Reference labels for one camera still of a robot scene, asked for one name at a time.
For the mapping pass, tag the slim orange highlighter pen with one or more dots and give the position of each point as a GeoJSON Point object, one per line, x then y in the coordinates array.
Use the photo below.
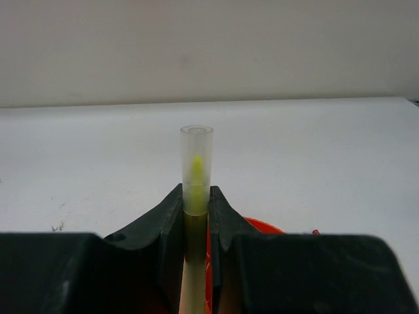
{"type": "Point", "coordinates": [183, 294]}

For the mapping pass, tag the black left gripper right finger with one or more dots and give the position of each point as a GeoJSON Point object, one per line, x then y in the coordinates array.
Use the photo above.
{"type": "Point", "coordinates": [255, 272]}

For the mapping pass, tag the slim yellow highlighter pen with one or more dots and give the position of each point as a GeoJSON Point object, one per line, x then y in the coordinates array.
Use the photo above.
{"type": "Point", "coordinates": [196, 154]}

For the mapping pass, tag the orange round divided organizer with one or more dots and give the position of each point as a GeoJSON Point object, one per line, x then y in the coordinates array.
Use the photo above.
{"type": "Point", "coordinates": [261, 226]}

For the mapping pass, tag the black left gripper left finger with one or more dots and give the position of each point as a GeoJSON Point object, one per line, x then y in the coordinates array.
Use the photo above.
{"type": "Point", "coordinates": [137, 269]}

